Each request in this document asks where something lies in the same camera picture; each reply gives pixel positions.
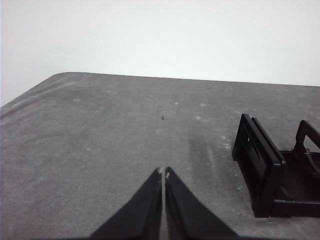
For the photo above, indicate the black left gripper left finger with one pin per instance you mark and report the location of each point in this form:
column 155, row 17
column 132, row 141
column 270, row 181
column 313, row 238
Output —
column 140, row 215

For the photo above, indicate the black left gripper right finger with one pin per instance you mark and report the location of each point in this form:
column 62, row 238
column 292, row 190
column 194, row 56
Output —
column 190, row 215

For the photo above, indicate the black plastic plate rack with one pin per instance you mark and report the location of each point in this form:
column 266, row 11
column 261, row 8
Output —
column 265, row 175

